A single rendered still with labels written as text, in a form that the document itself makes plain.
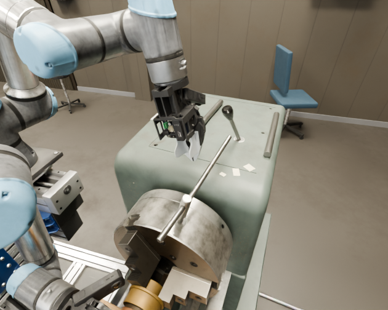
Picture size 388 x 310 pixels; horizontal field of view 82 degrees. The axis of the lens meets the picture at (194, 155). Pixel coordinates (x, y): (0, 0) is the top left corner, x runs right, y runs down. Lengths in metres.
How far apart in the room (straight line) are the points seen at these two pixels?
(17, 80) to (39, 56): 0.49
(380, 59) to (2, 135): 3.80
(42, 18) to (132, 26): 0.13
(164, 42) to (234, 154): 0.40
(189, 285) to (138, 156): 0.38
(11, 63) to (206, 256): 0.75
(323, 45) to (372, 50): 0.57
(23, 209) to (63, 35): 0.28
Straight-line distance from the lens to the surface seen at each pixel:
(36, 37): 0.41
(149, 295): 0.60
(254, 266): 1.30
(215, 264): 0.58
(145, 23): 0.44
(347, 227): 2.42
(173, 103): 0.46
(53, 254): 0.84
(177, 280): 0.63
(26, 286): 0.72
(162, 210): 0.57
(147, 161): 0.69
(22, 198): 0.47
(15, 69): 0.88
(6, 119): 0.91
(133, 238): 0.58
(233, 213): 0.64
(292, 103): 3.03
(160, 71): 0.45
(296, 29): 3.55
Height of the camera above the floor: 1.67
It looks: 38 degrees down
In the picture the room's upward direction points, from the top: straight up
